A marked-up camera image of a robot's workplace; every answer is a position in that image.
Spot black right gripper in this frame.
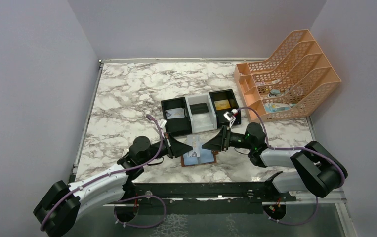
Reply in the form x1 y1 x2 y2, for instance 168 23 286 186
202 125 253 151

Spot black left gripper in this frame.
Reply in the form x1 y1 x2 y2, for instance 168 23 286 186
140 132 193 165

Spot brown leather card holder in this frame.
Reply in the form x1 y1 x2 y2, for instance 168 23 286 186
181 135 217 167

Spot silver VIP card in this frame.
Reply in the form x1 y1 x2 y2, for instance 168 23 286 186
187 135 201 162

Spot black and white card tray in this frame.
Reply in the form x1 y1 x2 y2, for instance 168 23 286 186
161 89 239 137

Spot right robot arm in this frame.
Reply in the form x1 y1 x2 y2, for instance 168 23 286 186
202 122 348 201

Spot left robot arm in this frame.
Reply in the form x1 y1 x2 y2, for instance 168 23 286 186
33 133 193 237

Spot gold card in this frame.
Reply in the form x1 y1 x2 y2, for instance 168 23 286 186
214 99 231 111

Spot black VIP card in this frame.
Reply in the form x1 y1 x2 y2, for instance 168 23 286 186
190 103 209 115

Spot peach plastic desk organizer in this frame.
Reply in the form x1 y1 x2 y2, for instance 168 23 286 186
233 29 341 122

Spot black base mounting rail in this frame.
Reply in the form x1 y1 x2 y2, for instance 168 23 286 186
67 181 297 217

